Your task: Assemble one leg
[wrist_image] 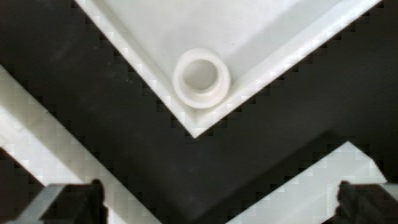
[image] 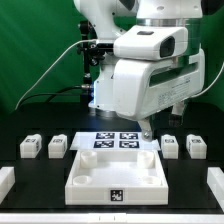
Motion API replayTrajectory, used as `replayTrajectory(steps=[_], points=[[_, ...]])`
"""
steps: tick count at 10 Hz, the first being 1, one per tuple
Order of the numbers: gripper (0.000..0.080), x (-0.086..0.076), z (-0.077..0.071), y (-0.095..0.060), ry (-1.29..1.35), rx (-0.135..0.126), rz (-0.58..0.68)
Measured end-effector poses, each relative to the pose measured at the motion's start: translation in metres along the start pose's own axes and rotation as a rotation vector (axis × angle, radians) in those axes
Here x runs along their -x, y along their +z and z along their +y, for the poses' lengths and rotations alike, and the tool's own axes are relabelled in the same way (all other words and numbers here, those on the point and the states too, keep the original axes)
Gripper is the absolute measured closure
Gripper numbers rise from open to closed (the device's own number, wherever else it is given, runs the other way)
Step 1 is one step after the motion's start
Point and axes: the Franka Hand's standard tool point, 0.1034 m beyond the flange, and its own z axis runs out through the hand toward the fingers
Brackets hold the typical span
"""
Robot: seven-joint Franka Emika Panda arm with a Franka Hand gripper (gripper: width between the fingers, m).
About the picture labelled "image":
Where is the white front table rail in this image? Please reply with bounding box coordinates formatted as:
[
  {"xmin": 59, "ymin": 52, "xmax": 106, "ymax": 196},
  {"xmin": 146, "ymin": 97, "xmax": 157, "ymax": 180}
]
[{"xmin": 0, "ymin": 213, "xmax": 224, "ymax": 224}]

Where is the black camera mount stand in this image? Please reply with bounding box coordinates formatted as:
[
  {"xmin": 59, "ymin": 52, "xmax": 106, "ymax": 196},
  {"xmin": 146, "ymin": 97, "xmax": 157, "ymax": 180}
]
[{"xmin": 77, "ymin": 20, "xmax": 113, "ymax": 84}]

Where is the white sheet with tags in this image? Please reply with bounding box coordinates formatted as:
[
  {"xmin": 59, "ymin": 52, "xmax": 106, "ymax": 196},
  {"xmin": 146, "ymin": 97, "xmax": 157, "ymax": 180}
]
[{"xmin": 70, "ymin": 132, "xmax": 160, "ymax": 150}]

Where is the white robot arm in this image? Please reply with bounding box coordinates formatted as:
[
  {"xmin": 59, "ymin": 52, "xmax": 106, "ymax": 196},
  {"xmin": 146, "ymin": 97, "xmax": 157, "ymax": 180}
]
[{"xmin": 73, "ymin": 0, "xmax": 224, "ymax": 141}]

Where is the white square table top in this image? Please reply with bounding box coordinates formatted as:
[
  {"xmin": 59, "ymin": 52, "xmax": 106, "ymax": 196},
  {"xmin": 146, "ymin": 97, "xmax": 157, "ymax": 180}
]
[{"xmin": 65, "ymin": 149, "xmax": 169, "ymax": 205}]

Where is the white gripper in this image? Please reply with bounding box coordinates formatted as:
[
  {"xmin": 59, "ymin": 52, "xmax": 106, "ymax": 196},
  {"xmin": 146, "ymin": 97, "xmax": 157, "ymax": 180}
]
[{"xmin": 113, "ymin": 49, "xmax": 205, "ymax": 141}]

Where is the black cable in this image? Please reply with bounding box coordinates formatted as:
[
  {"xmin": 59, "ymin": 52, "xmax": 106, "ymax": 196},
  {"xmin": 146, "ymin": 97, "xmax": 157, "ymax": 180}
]
[{"xmin": 16, "ymin": 85, "xmax": 94, "ymax": 109}]

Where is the grey cable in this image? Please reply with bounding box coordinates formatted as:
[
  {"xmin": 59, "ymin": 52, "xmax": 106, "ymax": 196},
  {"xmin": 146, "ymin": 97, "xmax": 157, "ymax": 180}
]
[{"xmin": 14, "ymin": 39, "xmax": 98, "ymax": 111}]

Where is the white left obstacle block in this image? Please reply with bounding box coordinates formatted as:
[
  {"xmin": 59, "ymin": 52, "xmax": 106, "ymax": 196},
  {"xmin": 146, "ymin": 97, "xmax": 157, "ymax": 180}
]
[{"xmin": 0, "ymin": 167, "xmax": 15, "ymax": 204}]

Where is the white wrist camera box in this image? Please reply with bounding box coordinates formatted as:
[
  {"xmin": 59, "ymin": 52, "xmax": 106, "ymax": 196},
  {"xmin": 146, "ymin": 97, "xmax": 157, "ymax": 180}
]
[{"xmin": 114, "ymin": 25, "xmax": 188, "ymax": 61}]

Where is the white obstacle block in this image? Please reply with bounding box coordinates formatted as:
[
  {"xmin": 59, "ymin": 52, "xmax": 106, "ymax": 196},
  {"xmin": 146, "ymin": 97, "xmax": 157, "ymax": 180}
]
[
  {"xmin": 207, "ymin": 167, "xmax": 224, "ymax": 212},
  {"xmin": 0, "ymin": 167, "xmax": 15, "ymax": 204}
]

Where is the white right obstacle block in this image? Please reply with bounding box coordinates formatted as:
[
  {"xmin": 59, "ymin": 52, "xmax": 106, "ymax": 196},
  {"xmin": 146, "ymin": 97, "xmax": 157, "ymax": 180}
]
[{"xmin": 207, "ymin": 167, "xmax": 224, "ymax": 212}]

